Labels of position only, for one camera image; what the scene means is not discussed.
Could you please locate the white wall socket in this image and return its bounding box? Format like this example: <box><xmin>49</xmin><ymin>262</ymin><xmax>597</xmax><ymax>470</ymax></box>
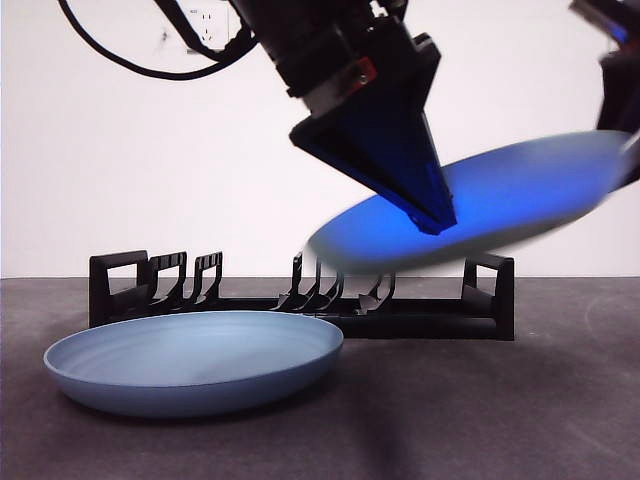
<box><xmin>187</xmin><ymin>7</ymin><xmax>231</xmax><ymax>55</ymax></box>

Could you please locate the pale green plate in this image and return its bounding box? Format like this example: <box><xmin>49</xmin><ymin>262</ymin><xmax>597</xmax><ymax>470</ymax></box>
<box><xmin>305</xmin><ymin>128</ymin><xmax>640</xmax><ymax>275</ymax></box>

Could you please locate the long black arm cable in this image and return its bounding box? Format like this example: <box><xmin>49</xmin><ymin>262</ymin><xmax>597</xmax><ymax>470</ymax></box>
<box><xmin>57</xmin><ymin>0</ymin><xmax>259</xmax><ymax>81</ymax></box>

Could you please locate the short black arm cable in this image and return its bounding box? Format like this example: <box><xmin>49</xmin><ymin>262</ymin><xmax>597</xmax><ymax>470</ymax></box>
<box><xmin>154</xmin><ymin>0</ymin><xmax>256</xmax><ymax>57</ymax></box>

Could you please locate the light blue plate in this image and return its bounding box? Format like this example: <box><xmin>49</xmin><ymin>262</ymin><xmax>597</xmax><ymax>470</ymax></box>
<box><xmin>43</xmin><ymin>309</ymin><xmax>346</xmax><ymax>419</ymax></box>

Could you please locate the black plastic plate rack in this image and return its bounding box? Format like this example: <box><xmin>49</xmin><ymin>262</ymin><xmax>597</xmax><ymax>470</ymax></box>
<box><xmin>88</xmin><ymin>248</ymin><xmax>516</xmax><ymax>342</ymax></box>

